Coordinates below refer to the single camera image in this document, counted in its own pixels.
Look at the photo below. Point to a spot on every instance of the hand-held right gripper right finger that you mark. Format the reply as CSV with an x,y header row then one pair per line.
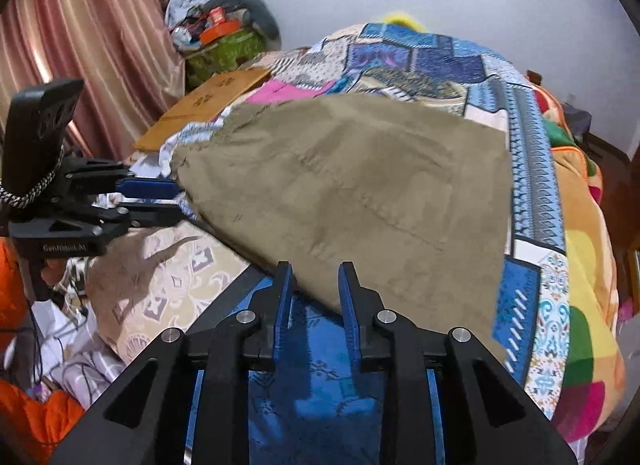
x,y
346,295

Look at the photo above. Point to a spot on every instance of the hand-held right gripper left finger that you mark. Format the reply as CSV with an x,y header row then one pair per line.
x,y
286,290

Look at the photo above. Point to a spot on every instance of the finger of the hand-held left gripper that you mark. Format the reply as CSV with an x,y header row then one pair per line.
x,y
150,215
150,189

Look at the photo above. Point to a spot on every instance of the olive khaki pants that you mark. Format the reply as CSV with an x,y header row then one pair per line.
x,y
350,195

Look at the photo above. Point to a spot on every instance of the person's left hand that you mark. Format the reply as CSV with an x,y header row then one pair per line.
x,y
54,272

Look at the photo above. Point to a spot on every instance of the beige patterned pillow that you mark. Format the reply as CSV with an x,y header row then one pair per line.
x,y
160,285

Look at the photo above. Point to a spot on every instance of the brown cardboard sheet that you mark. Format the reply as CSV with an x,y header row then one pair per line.
x,y
205,102

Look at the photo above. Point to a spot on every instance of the pink striped curtain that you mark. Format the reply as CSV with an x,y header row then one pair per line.
x,y
80,40

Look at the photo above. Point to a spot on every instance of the green patterned bag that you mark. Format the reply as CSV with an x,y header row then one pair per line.
x,y
222,52

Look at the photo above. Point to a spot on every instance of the pink cloth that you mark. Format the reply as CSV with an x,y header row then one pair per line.
x,y
280,93

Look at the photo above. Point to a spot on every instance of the white crumpled cloth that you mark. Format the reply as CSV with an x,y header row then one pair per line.
x,y
75,365

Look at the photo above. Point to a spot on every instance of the orange box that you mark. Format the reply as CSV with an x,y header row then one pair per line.
x,y
217,31

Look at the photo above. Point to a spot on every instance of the orange cloth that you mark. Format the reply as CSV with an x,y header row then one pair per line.
x,y
35,410

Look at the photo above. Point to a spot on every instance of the blue patchwork bedsheet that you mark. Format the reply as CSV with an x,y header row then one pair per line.
x,y
410,70

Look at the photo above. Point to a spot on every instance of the colourful fleece blanket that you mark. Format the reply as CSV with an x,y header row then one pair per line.
x,y
585,270

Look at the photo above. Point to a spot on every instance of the yellow cloth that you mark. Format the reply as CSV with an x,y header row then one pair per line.
x,y
400,19

